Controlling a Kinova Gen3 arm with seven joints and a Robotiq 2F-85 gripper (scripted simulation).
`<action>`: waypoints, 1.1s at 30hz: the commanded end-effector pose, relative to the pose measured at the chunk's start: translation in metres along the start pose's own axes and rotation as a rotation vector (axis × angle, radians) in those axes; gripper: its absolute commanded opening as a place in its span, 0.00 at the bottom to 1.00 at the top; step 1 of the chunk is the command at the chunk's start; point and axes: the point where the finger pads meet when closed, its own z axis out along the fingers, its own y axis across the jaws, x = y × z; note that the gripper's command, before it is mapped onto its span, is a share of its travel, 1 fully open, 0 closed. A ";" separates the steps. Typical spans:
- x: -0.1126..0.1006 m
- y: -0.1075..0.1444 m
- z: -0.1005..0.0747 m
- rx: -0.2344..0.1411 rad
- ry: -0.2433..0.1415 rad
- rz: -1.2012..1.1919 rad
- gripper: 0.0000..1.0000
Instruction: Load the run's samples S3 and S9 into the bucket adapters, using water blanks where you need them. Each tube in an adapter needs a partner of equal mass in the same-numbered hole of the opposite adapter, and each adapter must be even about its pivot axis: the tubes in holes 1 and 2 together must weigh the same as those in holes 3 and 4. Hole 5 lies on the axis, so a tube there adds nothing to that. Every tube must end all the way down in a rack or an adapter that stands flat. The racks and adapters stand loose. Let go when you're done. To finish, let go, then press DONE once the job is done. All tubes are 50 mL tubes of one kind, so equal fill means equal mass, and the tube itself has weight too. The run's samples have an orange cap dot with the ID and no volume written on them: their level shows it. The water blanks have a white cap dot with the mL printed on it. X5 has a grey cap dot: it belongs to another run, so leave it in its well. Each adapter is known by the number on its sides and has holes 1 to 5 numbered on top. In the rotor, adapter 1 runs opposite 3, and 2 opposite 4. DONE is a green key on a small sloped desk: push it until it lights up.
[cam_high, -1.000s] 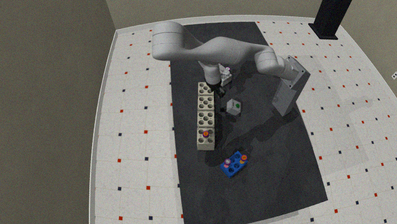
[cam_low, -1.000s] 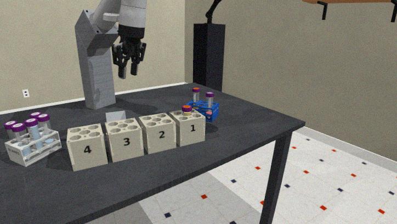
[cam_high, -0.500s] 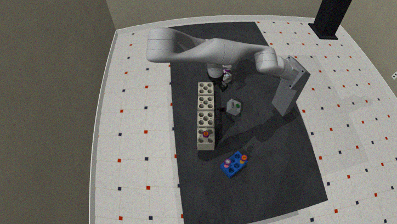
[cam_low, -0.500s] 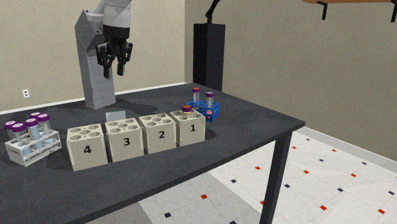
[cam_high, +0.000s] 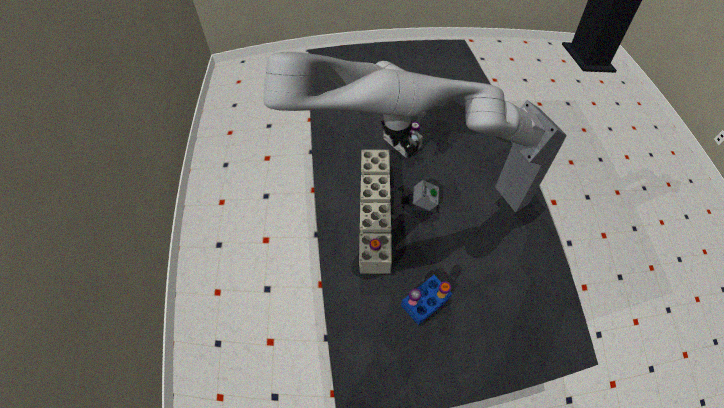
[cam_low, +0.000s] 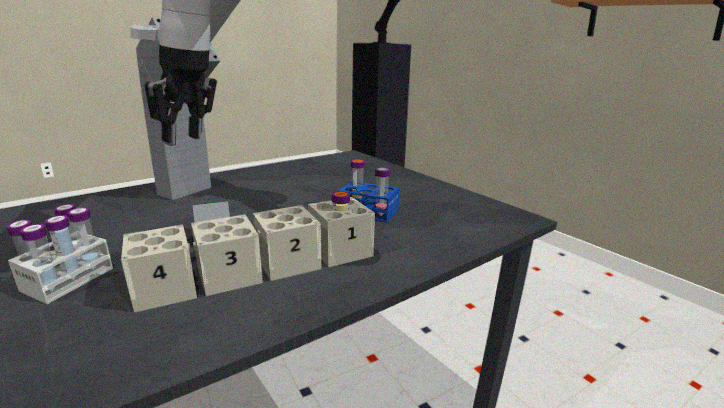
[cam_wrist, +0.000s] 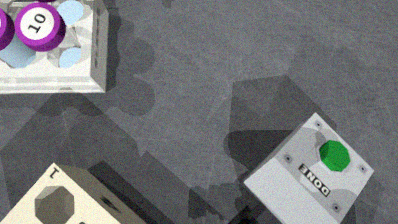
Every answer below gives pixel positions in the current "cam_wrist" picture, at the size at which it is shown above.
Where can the white tube rack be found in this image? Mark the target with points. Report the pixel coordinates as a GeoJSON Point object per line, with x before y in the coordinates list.
{"type": "Point", "coordinates": [87, 75]}

